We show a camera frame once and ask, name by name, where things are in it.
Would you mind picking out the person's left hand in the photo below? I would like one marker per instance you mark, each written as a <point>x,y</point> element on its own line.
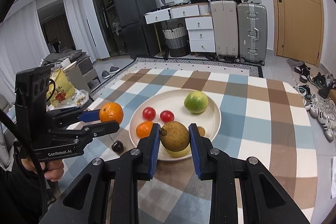
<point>54,170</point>

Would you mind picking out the shoes on floor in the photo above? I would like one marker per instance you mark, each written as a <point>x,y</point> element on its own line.
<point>315,93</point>

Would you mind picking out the red cherry tomato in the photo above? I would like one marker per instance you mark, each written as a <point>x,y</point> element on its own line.
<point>167,116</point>
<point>148,114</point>

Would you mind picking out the beige suitcase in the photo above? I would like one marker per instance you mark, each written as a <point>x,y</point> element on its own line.
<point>225,24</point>

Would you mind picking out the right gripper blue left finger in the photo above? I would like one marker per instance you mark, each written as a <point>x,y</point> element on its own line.
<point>155,142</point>

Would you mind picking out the wooden door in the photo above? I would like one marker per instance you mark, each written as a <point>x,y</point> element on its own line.
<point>299,26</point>

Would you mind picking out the checkered tablecloth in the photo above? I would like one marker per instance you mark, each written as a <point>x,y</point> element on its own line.
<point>261,118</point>

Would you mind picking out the dark round cherry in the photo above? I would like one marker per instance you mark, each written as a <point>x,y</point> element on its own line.
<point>118,147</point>

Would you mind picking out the woven laundry basket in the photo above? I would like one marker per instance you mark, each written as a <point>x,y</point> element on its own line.
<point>177,40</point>

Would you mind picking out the white curtain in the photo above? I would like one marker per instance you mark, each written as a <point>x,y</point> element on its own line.
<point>22,46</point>

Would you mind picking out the grey slippers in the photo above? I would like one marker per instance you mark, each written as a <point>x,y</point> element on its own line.
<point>107,74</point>

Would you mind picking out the brown longan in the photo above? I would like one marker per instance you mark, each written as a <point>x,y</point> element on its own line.
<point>174,136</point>
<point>201,131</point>

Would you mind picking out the yellow snack bag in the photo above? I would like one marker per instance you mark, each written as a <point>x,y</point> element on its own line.
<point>62,90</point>

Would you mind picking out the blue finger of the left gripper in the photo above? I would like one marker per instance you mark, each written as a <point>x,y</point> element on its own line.
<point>89,116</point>
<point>102,129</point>

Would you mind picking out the cream round plate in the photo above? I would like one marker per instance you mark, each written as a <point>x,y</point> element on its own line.
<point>174,111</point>

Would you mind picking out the silver suitcase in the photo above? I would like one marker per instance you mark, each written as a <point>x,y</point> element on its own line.
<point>253,32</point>

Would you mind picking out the black refrigerator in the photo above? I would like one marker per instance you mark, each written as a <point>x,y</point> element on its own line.
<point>140,37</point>

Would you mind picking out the orange mandarin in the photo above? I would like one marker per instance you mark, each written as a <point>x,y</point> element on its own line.
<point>111,112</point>
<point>143,130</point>

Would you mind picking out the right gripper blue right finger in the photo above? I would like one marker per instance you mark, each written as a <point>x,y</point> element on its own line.
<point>195,145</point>

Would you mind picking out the white drawer desk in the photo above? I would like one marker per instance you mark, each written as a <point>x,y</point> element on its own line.
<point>198,23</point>

